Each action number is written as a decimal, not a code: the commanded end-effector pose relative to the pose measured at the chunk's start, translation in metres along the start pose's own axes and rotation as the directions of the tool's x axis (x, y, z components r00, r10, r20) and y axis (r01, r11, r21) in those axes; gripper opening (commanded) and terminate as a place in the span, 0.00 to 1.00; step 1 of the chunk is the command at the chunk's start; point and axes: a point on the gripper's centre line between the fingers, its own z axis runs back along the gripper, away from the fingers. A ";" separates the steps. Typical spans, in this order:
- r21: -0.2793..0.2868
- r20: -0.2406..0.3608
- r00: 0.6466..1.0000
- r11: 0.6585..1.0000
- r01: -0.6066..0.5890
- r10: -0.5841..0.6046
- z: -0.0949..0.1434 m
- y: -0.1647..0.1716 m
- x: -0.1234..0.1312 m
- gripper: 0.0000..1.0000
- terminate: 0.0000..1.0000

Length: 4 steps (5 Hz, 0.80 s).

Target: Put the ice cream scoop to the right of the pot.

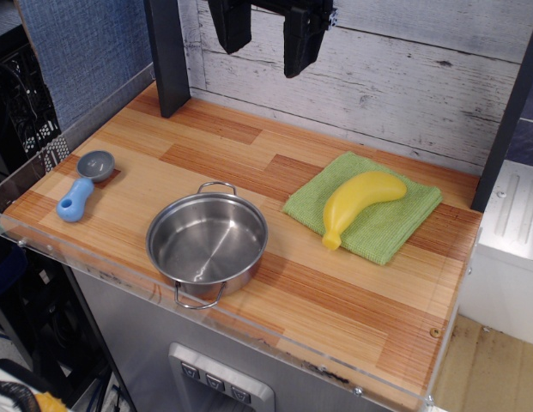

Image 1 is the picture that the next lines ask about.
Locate green folded cloth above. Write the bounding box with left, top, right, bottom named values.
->
left=283, top=152, right=442, bottom=265

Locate white ribbed box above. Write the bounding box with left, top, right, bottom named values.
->
left=458, top=161, right=533, bottom=344

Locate dark right vertical post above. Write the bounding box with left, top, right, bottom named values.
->
left=470, top=30, right=533, bottom=213

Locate dark vertical post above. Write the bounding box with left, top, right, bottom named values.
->
left=470, top=30, right=533, bottom=213
left=144, top=0, right=191, bottom=118

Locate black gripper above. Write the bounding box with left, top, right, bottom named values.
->
left=208, top=0, right=338, bottom=78

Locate silver button panel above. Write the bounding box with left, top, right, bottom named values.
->
left=168, top=342, right=276, bottom=411

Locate stainless steel pot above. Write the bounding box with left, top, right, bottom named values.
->
left=146, top=181, right=269, bottom=310

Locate black crate rack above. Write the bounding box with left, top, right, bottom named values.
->
left=0, top=25, right=60, bottom=180

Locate yellow plastic banana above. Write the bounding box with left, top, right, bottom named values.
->
left=322, top=171, right=407, bottom=251

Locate dark left vertical post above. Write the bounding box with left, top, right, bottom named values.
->
left=144, top=0, right=191, bottom=118

